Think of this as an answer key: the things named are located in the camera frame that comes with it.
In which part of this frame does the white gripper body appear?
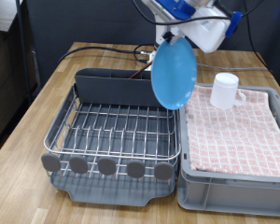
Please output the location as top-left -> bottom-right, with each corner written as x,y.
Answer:
174,6 -> 231,54

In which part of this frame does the blue plate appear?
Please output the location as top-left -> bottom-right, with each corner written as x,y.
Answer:
150,36 -> 198,110

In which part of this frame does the brown wooden spoon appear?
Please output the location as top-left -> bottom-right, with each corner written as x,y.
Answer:
129,60 -> 153,79

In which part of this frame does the white mug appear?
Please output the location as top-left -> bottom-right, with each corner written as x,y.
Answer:
209,72 -> 247,110

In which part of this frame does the metal dish rack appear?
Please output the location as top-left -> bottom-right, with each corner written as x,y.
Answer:
49,83 -> 178,207

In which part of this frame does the dark grey utensil holder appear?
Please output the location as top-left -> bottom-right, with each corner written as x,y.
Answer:
74,67 -> 177,108

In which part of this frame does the pink checked towel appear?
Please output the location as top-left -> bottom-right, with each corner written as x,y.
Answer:
183,83 -> 280,178

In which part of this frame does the light grey panel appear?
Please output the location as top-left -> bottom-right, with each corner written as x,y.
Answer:
0,0 -> 22,33

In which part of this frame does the grey plastic crate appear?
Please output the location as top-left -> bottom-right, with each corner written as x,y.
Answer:
175,81 -> 280,217

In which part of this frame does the dark cabinet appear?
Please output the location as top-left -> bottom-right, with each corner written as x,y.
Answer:
0,27 -> 29,147

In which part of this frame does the blue cable clip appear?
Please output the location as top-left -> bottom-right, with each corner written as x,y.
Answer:
225,11 -> 243,38

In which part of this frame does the black camera cable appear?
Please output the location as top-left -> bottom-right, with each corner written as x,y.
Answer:
132,0 -> 265,26

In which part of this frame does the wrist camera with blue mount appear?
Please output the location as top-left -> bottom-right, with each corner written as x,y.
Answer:
143,0 -> 198,22

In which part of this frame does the thin grey table cable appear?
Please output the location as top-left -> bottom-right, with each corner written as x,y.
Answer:
195,62 -> 270,71

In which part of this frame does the thin black hanging cable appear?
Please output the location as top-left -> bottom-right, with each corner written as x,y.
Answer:
241,0 -> 274,74

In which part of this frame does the thick black table cable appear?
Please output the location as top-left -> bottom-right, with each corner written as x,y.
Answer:
57,42 -> 156,64

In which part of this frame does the steel wire dish rack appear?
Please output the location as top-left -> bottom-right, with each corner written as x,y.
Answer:
43,82 -> 182,183

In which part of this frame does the black metal post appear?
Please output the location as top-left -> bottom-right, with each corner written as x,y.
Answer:
15,0 -> 34,104

